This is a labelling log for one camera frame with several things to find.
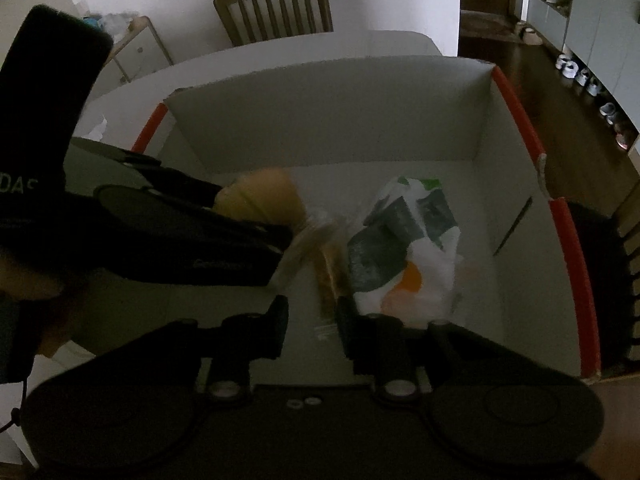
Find white green plastic bag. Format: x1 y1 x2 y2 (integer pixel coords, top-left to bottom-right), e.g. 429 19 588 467
347 176 464 327

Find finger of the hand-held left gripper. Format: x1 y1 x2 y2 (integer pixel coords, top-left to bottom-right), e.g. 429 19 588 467
234 221 295 257
142 159 224 209

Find pair of beige slippers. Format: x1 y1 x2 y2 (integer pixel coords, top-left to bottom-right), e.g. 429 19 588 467
517 22 544 47

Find light wooden sideboard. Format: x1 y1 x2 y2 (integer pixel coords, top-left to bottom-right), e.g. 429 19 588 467
82 15 174 84

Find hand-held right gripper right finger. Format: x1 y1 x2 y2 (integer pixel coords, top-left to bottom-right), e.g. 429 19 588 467
335 296 501 403

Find red shoe box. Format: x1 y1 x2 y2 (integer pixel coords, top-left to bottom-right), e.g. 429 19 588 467
85 54 602 387

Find clear plastic bags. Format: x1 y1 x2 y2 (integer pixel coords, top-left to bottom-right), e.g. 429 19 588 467
82 9 134 32

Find person's left forearm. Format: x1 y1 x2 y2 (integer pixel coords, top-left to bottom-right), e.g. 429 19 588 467
0 247 97 386

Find wooden slat-back chair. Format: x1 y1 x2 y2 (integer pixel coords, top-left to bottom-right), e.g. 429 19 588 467
213 0 334 47
569 180 640 377

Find brown floor rug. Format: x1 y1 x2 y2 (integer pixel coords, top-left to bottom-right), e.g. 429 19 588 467
459 9 522 42

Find white wall cabinet unit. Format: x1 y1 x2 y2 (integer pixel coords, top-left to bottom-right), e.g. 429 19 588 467
525 0 640 161

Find row of shoes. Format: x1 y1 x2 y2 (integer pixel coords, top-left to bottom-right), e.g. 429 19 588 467
554 52 640 150

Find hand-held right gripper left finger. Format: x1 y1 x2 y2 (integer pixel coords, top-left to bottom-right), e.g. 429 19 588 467
150 296 290 401

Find tan small cardboard box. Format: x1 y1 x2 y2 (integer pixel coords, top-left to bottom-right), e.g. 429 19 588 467
215 167 306 232

